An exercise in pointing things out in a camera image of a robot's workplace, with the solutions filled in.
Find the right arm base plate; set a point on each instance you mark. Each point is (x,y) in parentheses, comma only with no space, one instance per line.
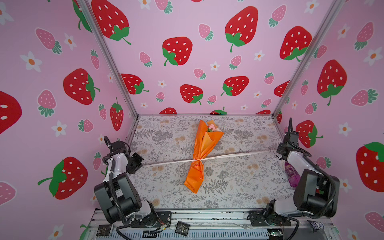
(263,219)

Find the pink fake rose stem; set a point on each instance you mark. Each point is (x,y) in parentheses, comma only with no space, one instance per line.
(211,128)

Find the floral patterned table mat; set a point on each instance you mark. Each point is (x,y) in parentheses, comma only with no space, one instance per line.
(241,172)

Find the orange wrapping paper sheet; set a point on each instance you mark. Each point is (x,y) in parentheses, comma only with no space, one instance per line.
(204,143)

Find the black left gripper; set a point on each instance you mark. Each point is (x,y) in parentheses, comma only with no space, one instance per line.
(138,160)

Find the black square tag left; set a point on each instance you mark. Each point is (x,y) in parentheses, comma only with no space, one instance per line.
(104,230)

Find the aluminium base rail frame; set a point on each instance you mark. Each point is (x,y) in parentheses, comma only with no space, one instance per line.
(215,224)

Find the left aluminium corner post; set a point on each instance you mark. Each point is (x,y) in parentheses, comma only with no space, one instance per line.
(108,22)

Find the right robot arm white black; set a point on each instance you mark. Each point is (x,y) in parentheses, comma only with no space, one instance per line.
(317,192)

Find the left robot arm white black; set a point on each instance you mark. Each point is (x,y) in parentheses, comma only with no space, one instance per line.
(116,195)

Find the black square tag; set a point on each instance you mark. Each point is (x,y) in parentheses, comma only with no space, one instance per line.
(104,230)
(182,228)

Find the right aluminium corner post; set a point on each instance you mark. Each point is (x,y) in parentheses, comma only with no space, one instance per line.
(327,22)

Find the purple snack bag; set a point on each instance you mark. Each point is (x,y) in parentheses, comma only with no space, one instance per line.
(292,175)

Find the white ribbon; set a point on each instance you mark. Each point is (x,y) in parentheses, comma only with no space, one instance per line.
(209,158)

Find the black square tag middle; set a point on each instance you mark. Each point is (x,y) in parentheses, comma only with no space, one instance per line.
(182,228)

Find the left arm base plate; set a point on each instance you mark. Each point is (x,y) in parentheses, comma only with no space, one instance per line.
(160,219)

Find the aluminium corner post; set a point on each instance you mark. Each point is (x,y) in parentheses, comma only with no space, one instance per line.
(327,22)
(108,22)

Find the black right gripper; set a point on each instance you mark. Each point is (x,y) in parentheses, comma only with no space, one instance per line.
(281,147)

